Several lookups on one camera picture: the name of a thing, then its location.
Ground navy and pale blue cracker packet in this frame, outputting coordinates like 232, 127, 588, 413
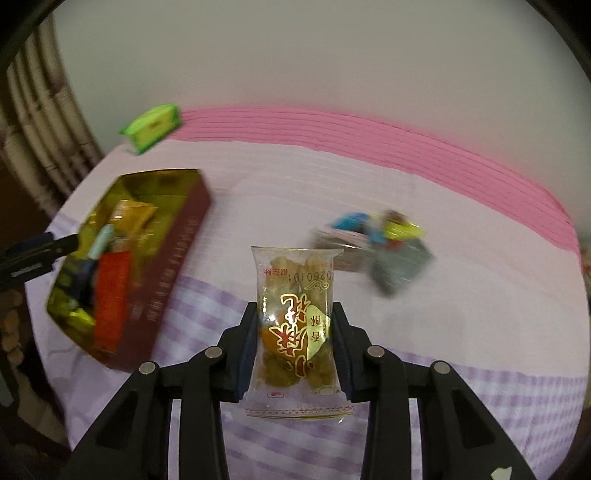
69, 224, 116, 305

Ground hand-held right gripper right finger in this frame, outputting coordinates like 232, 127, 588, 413
330, 302, 539, 480

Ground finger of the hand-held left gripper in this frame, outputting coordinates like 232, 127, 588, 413
0, 233, 80, 266

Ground grey snack packet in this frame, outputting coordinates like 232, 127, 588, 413
369, 237, 435, 296

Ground pink and purple checked blanket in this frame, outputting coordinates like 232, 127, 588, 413
28, 106, 591, 480

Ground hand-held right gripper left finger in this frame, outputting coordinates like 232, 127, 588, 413
69, 302, 259, 480

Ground gold tin box maroon sides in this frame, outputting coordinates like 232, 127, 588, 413
45, 168, 214, 374

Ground clear peanut packet red end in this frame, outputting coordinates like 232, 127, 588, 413
92, 249, 132, 356

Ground yellow snack packet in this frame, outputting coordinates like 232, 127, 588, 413
108, 199, 158, 241

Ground beige patterned curtain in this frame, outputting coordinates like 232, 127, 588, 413
0, 14, 105, 222

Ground brown pastry packet pink pattern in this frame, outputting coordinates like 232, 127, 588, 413
311, 226, 384, 273

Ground clear packet with gold label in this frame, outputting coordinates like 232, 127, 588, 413
242, 246, 356, 422

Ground green tissue pack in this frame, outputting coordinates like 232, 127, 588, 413
119, 104, 183, 155

